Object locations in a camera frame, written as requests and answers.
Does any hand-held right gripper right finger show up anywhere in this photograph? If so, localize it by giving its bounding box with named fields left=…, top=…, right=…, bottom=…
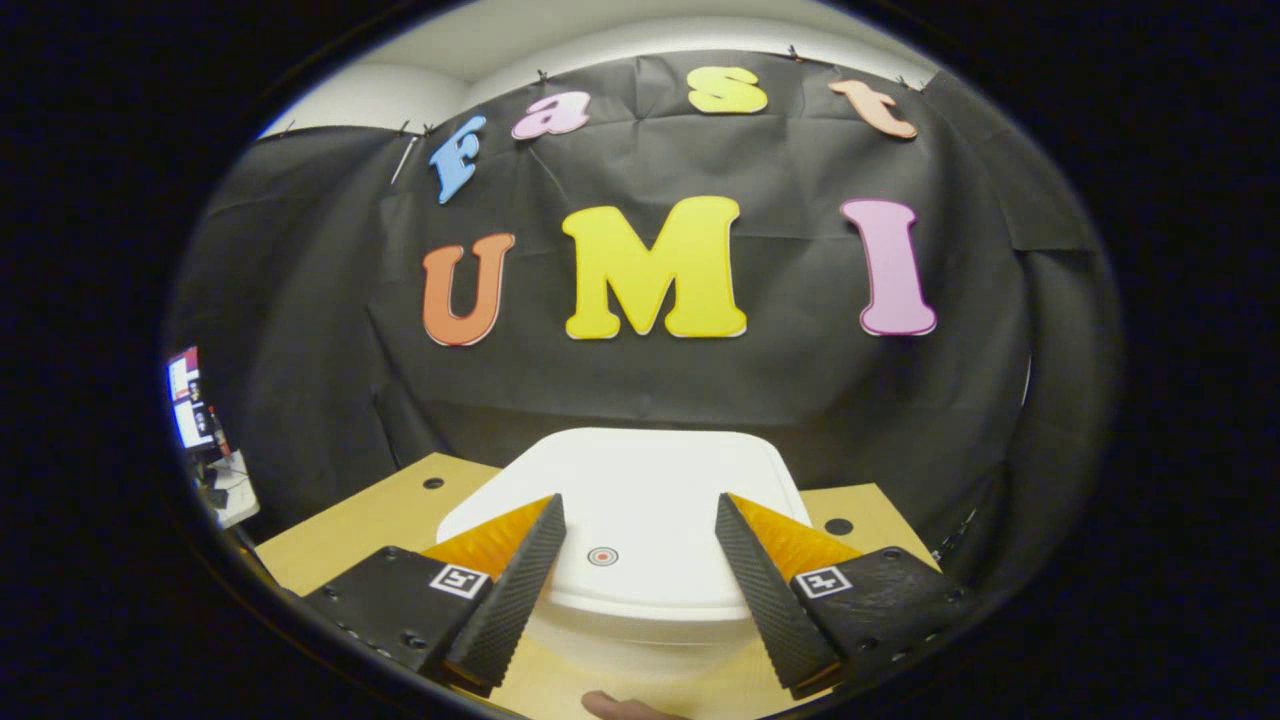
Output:
left=714, top=491, right=978, bottom=701

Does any white desktop garbage bin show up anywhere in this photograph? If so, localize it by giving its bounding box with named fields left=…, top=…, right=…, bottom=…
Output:
left=436, top=427, right=814, bottom=683

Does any white side table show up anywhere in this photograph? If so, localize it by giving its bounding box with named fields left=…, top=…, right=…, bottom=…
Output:
left=195, top=450, right=261, bottom=530

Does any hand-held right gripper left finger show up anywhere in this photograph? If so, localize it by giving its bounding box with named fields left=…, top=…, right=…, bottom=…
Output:
left=300, top=492, right=568, bottom=699

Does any computer monitor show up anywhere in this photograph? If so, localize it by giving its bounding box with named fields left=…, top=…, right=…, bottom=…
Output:
left=166, top=346, right=225, bottom=453

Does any black backdrop cloth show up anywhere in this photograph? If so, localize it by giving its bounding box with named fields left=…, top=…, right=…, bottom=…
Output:
left=165, top=50, right=1123, bottom=591

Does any wooden desktop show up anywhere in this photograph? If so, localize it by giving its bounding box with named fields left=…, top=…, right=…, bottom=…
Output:
left=255, top=452, right=943, bottom=720

